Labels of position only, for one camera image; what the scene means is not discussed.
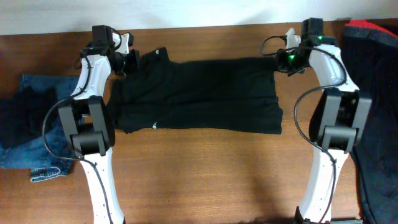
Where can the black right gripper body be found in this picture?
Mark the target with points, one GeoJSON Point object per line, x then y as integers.
{"type": "Point", "coordinates": [291, 61]}

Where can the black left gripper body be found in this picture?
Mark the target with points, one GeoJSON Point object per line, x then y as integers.
{"type": "Point", "coordinates": [125, 62]}

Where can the dark green polo shirt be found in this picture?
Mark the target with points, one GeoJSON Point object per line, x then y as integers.
{"type": "Point", "coordinates": [235, 94]}

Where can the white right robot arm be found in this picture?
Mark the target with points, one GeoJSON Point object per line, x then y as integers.
{"type": "Point", "coordinates": [336, 125]}

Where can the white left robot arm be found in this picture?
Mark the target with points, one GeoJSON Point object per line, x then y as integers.
{"type": "Point", "coordinates": [89, 131]}

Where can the black bag with red trim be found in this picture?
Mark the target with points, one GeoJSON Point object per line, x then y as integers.
{"type": "Point", "coordinates": [369, 52]}

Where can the black crumpled garment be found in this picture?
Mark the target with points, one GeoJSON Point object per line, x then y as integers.
{"type": "Point", "coordinates": [22, 116]}

